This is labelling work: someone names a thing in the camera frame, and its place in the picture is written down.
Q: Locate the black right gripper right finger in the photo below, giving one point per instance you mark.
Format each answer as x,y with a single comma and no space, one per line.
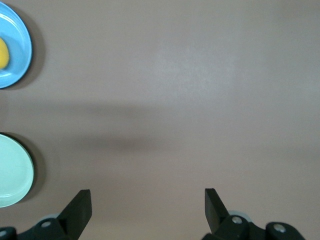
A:
215,212

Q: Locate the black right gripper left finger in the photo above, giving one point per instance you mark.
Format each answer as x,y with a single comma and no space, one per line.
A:
75,212

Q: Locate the green plate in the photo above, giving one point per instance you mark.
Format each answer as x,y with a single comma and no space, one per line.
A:
12,170

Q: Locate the blue plate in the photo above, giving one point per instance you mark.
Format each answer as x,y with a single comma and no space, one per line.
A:
20,50

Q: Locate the yellow lemon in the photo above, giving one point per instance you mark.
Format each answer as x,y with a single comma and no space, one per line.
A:
3,53

